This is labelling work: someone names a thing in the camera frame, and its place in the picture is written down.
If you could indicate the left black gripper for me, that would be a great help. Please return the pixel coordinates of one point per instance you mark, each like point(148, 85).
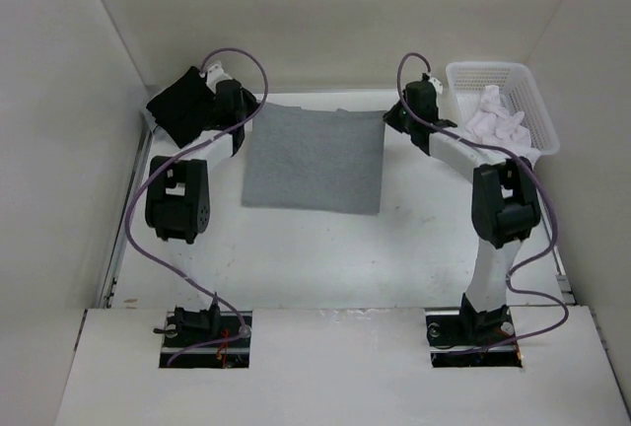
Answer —
point(249, 99)

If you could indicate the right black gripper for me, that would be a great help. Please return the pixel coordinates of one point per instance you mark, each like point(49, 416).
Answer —
point(391, 118)

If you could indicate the grey tank top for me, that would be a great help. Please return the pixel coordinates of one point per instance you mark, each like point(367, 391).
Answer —
point(315, 160)

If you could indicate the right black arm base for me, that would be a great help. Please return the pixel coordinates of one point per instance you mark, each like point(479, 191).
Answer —
point(467, 338)

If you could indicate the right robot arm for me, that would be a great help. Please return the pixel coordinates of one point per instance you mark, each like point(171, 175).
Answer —
point(504, 208)

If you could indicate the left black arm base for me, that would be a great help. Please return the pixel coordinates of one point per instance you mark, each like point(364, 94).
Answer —
point(207, 339)

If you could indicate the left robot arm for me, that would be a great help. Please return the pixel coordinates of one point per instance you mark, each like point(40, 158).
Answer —
point(178, 197)

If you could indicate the folded black tank top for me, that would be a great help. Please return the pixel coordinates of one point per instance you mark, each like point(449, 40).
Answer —
point(183, 109)

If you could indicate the white tank top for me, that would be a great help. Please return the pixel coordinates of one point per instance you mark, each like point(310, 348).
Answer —
point(493, 125)

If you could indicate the white plastic basket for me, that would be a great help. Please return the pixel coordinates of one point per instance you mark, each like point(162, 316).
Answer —
point(518, 92)

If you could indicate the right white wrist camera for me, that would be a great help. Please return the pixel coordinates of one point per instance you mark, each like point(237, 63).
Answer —
point(435, 82)

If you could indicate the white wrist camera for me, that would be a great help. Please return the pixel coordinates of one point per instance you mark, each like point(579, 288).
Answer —
point(435, 82)
point(214, 74)

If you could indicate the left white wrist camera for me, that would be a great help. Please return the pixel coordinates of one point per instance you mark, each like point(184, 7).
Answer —
point(214, 74)

